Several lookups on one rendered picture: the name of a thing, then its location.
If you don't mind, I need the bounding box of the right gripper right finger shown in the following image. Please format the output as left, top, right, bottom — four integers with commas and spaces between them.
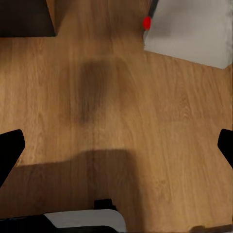
217, 129, 233, 168

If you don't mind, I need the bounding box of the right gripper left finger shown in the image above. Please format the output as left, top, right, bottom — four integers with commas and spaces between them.
0, 129, 25, 187

